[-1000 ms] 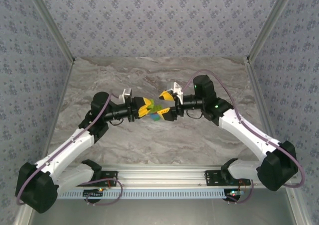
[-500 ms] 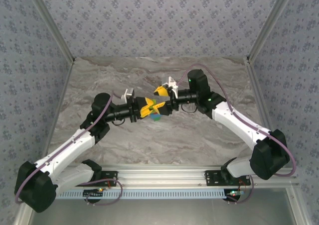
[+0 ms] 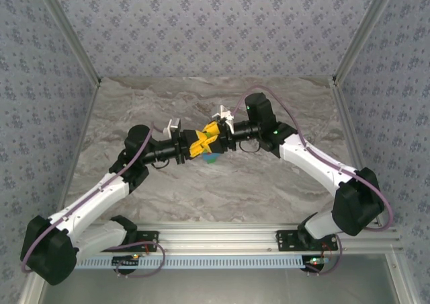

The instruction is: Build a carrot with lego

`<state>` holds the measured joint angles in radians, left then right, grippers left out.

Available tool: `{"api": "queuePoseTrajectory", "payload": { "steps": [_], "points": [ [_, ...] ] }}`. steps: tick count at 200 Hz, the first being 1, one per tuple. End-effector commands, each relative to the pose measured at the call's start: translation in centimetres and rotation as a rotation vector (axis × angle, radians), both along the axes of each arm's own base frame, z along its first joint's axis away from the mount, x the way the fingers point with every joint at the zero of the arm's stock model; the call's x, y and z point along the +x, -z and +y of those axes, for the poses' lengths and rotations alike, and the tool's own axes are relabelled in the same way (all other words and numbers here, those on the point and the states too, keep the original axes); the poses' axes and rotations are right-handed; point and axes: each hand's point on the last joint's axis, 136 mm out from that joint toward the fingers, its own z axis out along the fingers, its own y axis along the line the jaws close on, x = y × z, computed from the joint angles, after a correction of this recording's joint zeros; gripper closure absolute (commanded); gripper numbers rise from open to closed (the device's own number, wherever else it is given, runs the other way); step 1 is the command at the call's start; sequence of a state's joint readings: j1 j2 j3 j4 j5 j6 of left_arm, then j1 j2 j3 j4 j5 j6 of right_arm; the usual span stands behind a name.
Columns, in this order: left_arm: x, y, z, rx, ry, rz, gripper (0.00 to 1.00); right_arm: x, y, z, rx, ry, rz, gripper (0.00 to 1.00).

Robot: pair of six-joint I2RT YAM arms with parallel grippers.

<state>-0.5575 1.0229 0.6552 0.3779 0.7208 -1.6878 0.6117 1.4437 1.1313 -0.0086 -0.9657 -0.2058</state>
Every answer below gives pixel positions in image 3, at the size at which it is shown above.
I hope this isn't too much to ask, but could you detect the left black adapter board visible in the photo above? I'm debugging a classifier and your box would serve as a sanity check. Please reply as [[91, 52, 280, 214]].
[[112, 255, 139, 268]]

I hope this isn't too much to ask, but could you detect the black adapter board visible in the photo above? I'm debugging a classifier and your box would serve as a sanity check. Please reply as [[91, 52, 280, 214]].
[[304, 256, 329, 268], [112, 255, 139, 268]]

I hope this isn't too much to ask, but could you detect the grey metal sheet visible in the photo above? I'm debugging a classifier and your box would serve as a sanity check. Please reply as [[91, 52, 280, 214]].
[[33, 254, 404, 304]]

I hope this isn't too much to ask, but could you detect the right black adapter board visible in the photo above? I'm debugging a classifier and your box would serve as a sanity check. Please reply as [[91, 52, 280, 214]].
[[304, 256, 329, 268]]

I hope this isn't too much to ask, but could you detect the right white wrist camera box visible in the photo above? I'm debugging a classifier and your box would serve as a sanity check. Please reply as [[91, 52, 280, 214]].
[[211, 104, 234, 133]]

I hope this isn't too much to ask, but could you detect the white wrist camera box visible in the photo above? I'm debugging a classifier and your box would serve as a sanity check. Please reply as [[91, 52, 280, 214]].
[[162, 118, 182, 136], [211, 104, 234, 133]]

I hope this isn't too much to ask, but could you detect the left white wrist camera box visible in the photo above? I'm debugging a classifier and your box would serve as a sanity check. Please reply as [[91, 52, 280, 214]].
[[162, 118, 182, 136]]

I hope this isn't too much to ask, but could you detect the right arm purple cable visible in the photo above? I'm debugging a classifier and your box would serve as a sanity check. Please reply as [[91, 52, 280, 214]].
[[232, 85, 394, 276]]

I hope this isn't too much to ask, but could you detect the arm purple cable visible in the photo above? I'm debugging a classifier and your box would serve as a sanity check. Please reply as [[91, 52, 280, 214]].
[[232, 85, 394, 276], [20, 122, 166, 278]]

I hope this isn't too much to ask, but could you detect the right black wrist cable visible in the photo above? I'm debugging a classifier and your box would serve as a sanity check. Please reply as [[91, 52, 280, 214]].
[[237, 139, 262, 153]]

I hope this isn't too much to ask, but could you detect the left aluminium side rail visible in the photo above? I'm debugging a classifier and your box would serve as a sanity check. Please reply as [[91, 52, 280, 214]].
[[53, 80, 101, 227]]

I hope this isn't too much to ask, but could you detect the aluminium side rail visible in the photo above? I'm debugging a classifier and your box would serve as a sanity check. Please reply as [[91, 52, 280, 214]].
[[331, 78, 386, 227], [53, 80, 101, 227]]

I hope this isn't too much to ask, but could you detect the aluminium mounting rail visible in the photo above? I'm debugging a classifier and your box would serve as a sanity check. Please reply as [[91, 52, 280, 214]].
[[36, 221, 404, 254]]

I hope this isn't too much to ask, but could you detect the right aluminium side rail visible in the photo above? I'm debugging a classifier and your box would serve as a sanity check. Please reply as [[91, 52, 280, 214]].
[[331, 78, 386, 227]]

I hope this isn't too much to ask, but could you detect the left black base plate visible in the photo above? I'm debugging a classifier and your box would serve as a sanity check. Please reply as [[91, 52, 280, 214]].
[[100, 230, 159, 253]]

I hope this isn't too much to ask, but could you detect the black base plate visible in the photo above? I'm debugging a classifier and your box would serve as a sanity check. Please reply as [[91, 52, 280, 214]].
[[275, 229, 339, 253], [100, 230, 159, 253]]

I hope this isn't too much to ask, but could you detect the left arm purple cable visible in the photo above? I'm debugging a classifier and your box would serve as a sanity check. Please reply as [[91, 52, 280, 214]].
[[20, 122, 166, 278]]

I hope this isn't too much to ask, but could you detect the white slotted cable duct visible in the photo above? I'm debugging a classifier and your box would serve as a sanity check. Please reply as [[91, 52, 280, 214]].
[[75, 256, 306, 270]]

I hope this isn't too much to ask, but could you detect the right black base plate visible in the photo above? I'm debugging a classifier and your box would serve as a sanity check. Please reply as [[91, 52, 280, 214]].
[[275, 229, 339, 253]]

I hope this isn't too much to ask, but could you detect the right aluminium corner post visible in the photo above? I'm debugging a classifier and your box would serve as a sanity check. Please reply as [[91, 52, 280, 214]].
[[331, 0, 403, 85]]

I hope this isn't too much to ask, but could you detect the aluminium corner post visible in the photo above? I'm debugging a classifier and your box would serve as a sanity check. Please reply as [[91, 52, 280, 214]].
[[33, 0, 102, 85], [331, 0, 403, 85]]

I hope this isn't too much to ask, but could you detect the left aluminium corner post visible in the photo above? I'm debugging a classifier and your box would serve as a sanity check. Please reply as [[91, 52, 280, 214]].
[[33, 0, 102, 85]]

